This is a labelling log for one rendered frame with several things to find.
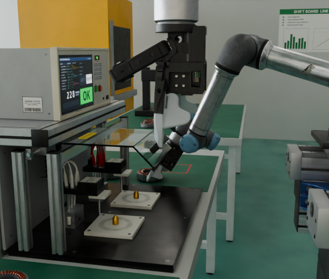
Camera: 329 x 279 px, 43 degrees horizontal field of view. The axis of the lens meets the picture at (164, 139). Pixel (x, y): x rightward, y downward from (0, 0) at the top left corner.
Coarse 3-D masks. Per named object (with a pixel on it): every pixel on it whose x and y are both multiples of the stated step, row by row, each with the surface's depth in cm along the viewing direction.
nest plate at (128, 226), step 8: (104, 216) 137; (112, 216) 137; (120, 216) 137; (128, 216) 137; (136, 216) 137; (96, 224) 131; (104, 224) 131; (112, 224) 131; (120, 224) 131; (128, 224) 131; (136, 224) 131; (88, 232) 126; (96, 232) 125; (104, 232) 125; (112, 232) 125; (120, 232) 125; (128, 232) 125; (136, 232) 127
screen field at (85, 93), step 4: (84, 88) 135; (88, 88) 139; (80, 92) 133; (84, 92) 136; (88, 92) 139; (80, 96) 133; (84, 96) 136; (88, 96) 139; (80, 100) 133; (84, 100) 136; (88, 100) 140; (92, 100) 143
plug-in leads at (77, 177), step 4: (64, 164) 130; (64, 168) 129; (76, 168) 130; (64, 172) 129; (76, 172) 130; (64, 176) 129; (72, 176) 128; (76, 176) 130; (64, 180) 130; (72, 180) 128; (76, 180) 131; (72, 184) 129; (76, 184) 131; (72, 188) 129
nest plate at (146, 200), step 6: (126, 192) 161; (132, 192) 161; (138, 192) 161; (144, 192) 161; (150, 192) 161; (120, 198) 154; (126, 198) 154; (132, 198) 154; (144, 198) 154; (150, 198) 154; (156, 198) 154; (114, 204) 149; (120, 204) 148; (126, 204) 148; (132, 204) 148; (138, 204) 148; (144, 204) 148; (150, 204) 148
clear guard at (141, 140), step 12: (84, 132) 129; (96, 132) 129; (108, 132) 129; (120, 132) 129; (132, 132) 129; (144, 132) 129; (72, 144) 114; (84, 144) 114; (96, 144) 113; (108, 144) 112; (120, 144) 112; (132, 144) 112; (144, 144) 118; (168, 144) 134; (144, 156) 111; (156, 156) 118
